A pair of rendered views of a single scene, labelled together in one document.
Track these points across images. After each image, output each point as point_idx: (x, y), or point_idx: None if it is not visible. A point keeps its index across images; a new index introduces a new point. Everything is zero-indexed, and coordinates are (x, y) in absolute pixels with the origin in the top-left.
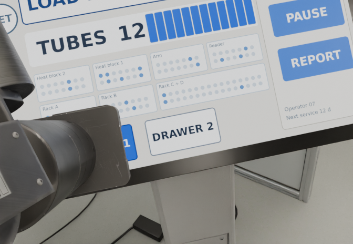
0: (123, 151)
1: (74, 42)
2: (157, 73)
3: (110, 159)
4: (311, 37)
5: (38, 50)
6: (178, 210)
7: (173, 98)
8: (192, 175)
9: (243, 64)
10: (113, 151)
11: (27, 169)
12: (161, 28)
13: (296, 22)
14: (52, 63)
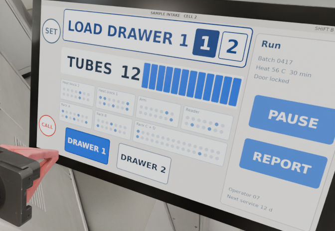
0: (21, 206)
1: (90, 65)
2: (138, 112)
3: (12, 206)
4: (286, 142)
5: (67, 62)
6: None
7: (143, 136)
8: None
9: (208, 136)
10: (15, 203)
11: None
12: (153, 78)
13: (277, 122)
14: (73, 75)
